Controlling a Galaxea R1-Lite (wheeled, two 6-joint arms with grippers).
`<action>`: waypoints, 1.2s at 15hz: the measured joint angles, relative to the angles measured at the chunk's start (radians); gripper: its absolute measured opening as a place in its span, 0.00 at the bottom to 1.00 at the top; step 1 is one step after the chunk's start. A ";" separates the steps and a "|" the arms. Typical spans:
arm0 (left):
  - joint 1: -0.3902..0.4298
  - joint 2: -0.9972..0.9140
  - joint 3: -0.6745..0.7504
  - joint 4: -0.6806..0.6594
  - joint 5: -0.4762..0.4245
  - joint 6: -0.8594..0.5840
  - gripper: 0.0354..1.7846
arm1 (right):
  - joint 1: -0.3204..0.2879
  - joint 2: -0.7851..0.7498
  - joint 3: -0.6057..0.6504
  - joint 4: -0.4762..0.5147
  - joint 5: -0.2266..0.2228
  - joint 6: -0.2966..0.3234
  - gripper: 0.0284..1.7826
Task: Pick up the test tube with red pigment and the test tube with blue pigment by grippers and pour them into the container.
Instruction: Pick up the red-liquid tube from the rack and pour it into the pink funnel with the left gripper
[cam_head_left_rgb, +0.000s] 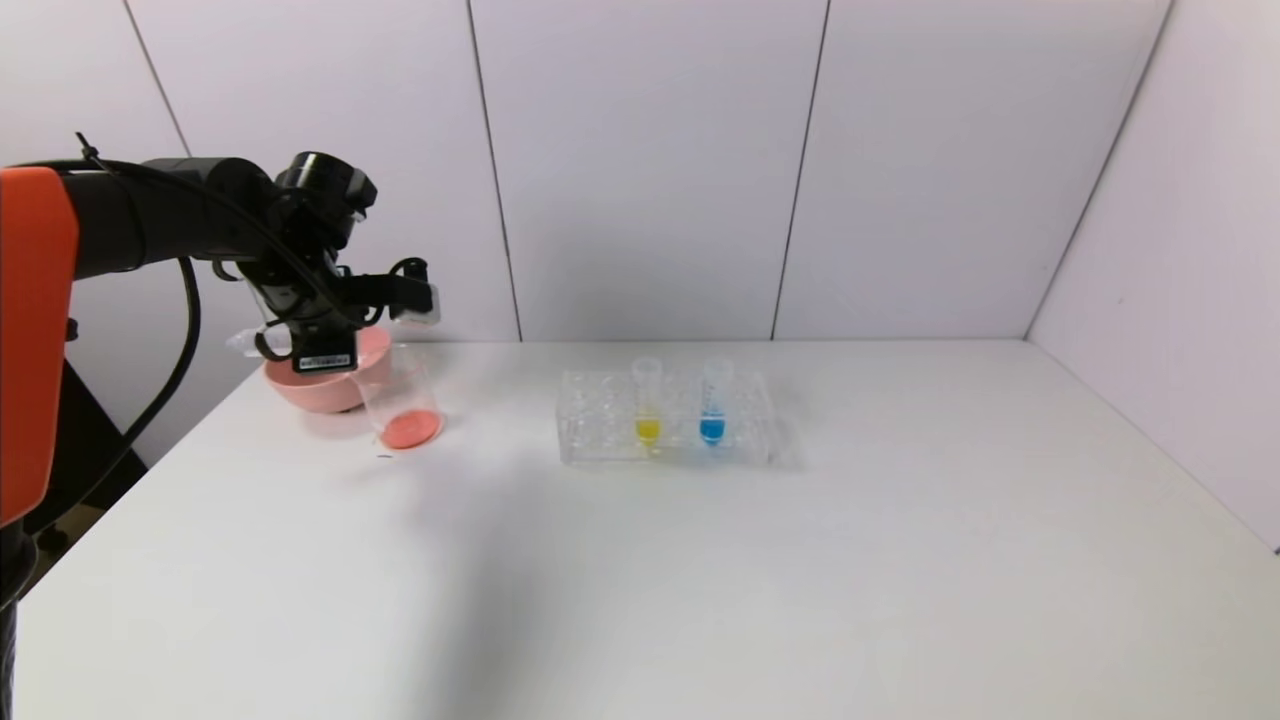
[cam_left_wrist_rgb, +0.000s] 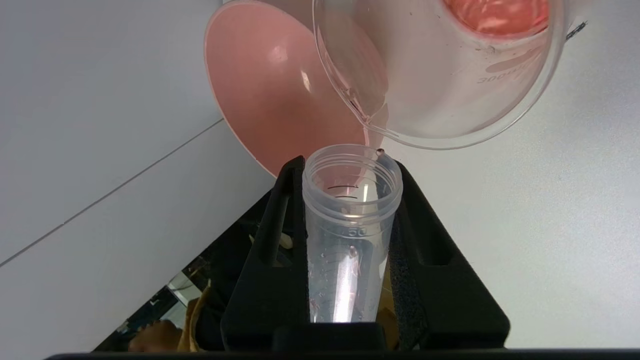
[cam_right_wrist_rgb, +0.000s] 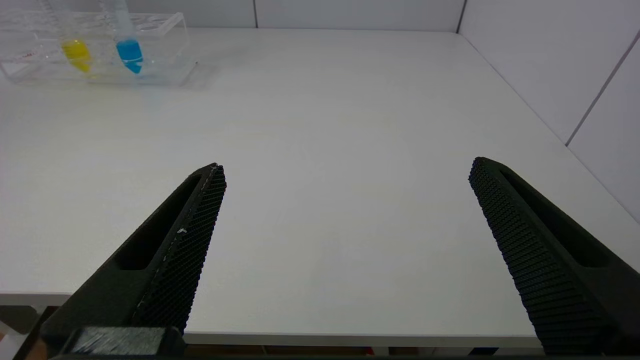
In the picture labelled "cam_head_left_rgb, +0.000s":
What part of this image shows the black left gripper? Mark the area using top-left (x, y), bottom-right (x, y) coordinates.
top-left (258, 277), bottom-right (359, 374)

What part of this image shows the test tube with red pigment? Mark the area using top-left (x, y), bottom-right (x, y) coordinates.
top-left (227, 318), bottom-right (416, 359)

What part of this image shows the clear acrylic test tube rack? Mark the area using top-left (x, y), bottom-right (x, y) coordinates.
top-left (557, 368), bottom-right (776, 467)

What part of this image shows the test tube with yellow pigment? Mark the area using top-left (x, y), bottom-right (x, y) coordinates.
top-left (635, 358), bottom-right (664, 448)

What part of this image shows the test tube with blue pigment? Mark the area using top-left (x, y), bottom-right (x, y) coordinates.
top-left (699, 358), bottom-right (732, 448)

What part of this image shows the pink plastic bowl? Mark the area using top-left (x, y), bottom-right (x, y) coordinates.
top-left (262, 325), bottom-right (394, 415)

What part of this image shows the clear glass beaker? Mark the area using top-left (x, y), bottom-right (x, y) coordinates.
top-left (352, 342), bottom-right (444, 452)

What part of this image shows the dark office chair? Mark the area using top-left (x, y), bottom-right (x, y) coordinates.
top-left (30, 320), bottom-right (151, 546)

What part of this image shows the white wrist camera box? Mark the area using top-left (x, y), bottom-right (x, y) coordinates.
top-left (395, 280), bottom-right (441, 327)

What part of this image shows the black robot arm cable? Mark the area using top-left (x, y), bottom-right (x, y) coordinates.
top-left (40, 135), bottom-right (431, 521)

